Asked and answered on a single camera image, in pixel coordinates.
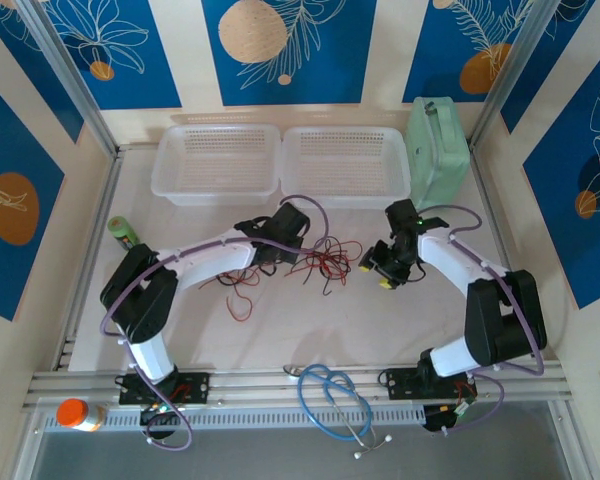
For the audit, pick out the black controller board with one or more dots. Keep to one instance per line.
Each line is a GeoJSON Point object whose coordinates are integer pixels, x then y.
{"type": "Point", "coordinates": [445, 417]}
{"type": "Point", "coordinates": [160, 425]}

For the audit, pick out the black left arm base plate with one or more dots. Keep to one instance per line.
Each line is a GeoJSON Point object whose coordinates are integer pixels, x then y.
{"type": "Point", "coordinates": [200, 385]}

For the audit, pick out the mint green zip case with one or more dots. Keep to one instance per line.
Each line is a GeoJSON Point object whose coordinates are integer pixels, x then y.
{"type": "Point", "coordinates": [440, 160]}

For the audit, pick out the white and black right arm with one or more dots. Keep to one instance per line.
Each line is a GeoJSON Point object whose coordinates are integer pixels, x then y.
{"type": "Point", "coordinates": [500, 320]}

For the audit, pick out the blue stethoscope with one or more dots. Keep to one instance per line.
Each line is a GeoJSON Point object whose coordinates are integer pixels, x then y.
{"type": "Point", "coordinates": [292, 370]}

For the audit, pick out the aluminium frame post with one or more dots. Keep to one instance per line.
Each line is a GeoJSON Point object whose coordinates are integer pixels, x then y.
{"type": "Point", "coordinates": [70, 75]}
{"type": "Point", "coordinates": [507, 75]}

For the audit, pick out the aluminium table edge rails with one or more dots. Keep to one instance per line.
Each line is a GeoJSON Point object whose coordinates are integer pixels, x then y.
{"type": "Point", "coordinates": [260, 385]}

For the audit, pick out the bottle with orange lid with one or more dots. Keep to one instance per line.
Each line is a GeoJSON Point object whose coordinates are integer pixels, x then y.
{"type": "Point", "coordinates": [72, 412]}

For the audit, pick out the white perforated plastic basket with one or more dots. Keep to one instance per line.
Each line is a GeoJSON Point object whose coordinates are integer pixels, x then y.
{"type": "Point", "coordinates": [345, 165]}
{"type": "Point", "coordinates": [180, 190]}

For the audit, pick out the green cylindrical can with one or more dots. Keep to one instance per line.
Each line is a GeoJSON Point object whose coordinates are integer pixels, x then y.
{"type": "Point", "coordinates": [122, 230]}

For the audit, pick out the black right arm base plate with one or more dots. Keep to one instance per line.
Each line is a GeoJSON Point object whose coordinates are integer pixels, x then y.
{"type": "Point", "coordinates": [400, 385]}

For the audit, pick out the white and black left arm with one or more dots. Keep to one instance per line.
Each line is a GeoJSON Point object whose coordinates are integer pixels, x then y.
{"type": "Point", "coordinates": [205, 262]}

